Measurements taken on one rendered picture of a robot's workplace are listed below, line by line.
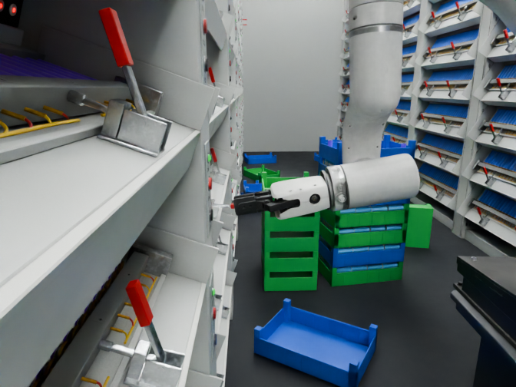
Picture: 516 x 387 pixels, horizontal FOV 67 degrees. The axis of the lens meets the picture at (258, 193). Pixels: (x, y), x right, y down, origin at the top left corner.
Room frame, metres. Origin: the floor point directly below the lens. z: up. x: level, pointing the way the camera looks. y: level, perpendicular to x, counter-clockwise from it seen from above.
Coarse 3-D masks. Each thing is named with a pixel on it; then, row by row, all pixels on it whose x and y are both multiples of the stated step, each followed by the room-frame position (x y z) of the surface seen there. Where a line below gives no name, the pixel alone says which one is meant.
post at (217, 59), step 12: (216, 0) 1.15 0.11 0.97; (228, 36) 1.22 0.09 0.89; (216, 48) 1.15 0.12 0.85; (216, 60) 1.15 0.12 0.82; (216, 72) 1.15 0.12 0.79; (228, 72) 1.17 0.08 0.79; (228, 84) 1.16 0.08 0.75; (228, 108) 1.15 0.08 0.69; (228, 120) 1.15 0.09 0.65; (216, 132) 1.15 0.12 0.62; (228, 132) 1.15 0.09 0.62; (216, 144) 1.15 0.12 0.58; (228, 144) 1.15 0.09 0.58; (228, 180) 1.15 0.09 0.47; (228, 192) 1.15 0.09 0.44; (228, 264) 1.15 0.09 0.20
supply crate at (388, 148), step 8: (320, 136) 1.57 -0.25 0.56; (384, 136) 1.62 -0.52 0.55; (320, 144) 1.55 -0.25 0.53; (336, 144) 1.58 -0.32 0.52; (384, 144) 1.62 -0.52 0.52; (392, 144) 1.58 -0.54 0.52; (400, 144) 1.53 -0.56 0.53; (408, 144) 1.44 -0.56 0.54; (320, 152) 1.55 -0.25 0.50; (328, 152) 1.47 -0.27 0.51; (336, 152) 1.39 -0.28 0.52; (384, 152) 1.41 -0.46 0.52; (392, 152) 1.42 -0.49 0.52; (400, 152) 1.42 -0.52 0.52; (408, 152) 1.43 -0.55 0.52; (336, 160) 1.39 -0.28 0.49
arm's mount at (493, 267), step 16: (464, 256) 0.85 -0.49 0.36; (480, 256) 0.86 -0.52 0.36; (496, 256) 0.86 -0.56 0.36; (464, 272) 0.82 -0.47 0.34; (480, 272) 0.76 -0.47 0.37; (496, 272) 0.76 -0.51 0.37; (512, 272) 0.76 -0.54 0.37; (464, 288) 0.81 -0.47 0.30; (480, 288) 0.76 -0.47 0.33; (496, 288) 0.70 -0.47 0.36; (512, 288) 0.68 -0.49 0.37; (480, 304) 0.75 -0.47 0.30; (496, 304) 0.70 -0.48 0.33; (512, 304) 0.65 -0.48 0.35; (496, 320) 0.69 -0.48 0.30; (512, 320) 0.65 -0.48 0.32; (512, 336) 0.64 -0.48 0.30
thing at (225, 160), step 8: (216, 152) 1.15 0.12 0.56; (224, 152) 1.15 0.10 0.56; (224, 160) 1.15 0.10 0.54; (232, 160) 1.15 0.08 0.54; (216, 168) 1.12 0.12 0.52; (224, 168) 1.15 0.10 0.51; (216, 184) 0.94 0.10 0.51; (224, 184) 0.97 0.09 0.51; (216, 192) 0.87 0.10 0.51; (224, 192) 0.90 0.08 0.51; (216, 200) 0.81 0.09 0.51; (216, 224) 0.54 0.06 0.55; (216, 232) 0.54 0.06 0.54; (216, 240) 0.54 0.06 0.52
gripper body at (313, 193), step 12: (288, 180) 0.74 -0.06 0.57; (300, 180) 0.71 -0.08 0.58; (312, 180) 0.70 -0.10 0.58; (324, 180) 0.69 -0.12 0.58; (276, 192) 0.68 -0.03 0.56; (288, 192) 0.66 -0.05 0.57; (300, 192) 0.66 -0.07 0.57; (312, 192) 0.66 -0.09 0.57; (324, 192) 0.66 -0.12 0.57; (300, 204) 0.66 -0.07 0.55; (312, 204) 0.66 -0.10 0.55; (324, 204) 0.66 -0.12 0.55; (276, 216) 0.67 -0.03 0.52; (288, 216) 0.66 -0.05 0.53
